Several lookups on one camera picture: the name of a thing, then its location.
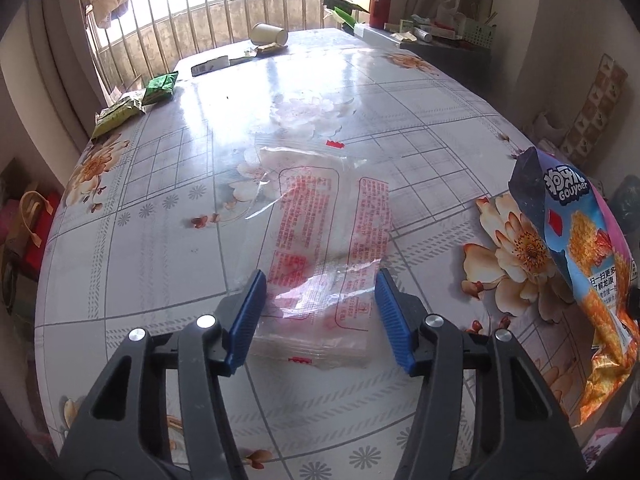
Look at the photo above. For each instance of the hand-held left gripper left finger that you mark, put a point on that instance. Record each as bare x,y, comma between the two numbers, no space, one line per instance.
245,320

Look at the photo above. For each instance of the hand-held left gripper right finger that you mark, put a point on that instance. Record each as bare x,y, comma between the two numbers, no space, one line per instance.
395,320

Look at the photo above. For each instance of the clear red printed plastic bag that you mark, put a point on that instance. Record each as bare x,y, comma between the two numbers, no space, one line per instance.
320,220

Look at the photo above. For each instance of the pink orange snack bag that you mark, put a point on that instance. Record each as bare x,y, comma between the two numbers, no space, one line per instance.
595,250

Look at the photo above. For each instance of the small red scrap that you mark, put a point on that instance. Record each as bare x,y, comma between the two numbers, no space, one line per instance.
334,144

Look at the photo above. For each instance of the light green packet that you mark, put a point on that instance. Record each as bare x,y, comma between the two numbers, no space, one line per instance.
117,112

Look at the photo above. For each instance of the crumpled white plastic bag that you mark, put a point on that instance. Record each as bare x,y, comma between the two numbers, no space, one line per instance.
547,127

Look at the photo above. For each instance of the dark green packet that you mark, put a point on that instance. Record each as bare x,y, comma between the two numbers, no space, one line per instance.
160,87

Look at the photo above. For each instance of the white flat box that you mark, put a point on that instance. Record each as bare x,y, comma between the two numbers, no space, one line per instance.
210,65

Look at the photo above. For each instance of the small brown wrapper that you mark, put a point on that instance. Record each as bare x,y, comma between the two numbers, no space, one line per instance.
270,49

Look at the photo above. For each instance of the white tube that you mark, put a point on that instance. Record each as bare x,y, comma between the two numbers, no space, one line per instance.
422,35

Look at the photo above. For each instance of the paper cup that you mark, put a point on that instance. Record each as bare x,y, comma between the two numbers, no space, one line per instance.
267,34

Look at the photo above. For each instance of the red white long box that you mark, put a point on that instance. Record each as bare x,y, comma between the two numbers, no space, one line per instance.
442,31

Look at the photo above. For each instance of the patterned tall carton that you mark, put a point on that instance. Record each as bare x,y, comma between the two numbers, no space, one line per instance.
595,105

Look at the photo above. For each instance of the small white green box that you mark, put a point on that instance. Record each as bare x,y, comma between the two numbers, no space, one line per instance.
399,26

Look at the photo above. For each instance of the green plastic basket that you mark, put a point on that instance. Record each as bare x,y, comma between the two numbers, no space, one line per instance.
477,35

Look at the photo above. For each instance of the green long carton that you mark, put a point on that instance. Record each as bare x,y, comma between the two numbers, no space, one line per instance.
345,16

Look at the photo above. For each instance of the red thermos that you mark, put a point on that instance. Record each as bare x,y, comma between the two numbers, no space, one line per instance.
380,10

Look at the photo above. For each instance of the grey curtain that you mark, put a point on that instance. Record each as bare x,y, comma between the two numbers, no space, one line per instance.
55,60

